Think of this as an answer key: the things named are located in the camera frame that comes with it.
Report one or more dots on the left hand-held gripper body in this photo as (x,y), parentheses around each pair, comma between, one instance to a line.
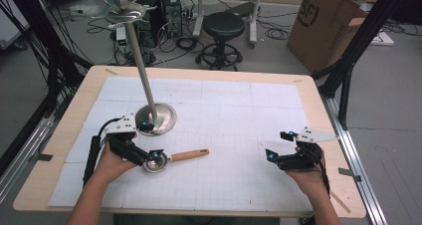
(121,125)

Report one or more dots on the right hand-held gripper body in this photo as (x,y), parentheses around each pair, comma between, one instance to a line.
(313,136)

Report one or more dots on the person's right hand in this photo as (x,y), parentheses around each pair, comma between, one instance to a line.
(307,180)

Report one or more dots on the person's left hand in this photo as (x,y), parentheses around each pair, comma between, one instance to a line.
(108,167)

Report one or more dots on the grey tape strip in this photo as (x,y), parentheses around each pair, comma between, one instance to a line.
(350,174)

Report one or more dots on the tall metal utensil stand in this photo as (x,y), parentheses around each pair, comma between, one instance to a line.
(142,73)

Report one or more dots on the tan tape strip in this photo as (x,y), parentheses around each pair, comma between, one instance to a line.
(111,72)

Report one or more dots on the white gridded mat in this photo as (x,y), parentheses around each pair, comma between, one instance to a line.
(215,118)

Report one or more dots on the black tape strip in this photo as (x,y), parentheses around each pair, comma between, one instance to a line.
(44,157)

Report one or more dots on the small white device green display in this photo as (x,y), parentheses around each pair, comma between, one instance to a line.
(121,39)

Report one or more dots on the large cardboard box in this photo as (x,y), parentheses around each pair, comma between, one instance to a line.
(318,36)

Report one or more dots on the black computer tower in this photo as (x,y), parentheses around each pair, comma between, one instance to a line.
(171,14)
(151,17)

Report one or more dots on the white stand leg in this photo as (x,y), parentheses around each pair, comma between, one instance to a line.
(198,12)
(253,17)

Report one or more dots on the black round stool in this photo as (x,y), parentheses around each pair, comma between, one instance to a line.
(223,24)

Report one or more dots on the aluminium floor rail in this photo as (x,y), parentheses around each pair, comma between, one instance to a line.
(358,165)
(23,158)

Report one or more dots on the black metal frame post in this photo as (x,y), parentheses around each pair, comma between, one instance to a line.
(365,29)
(53,62)

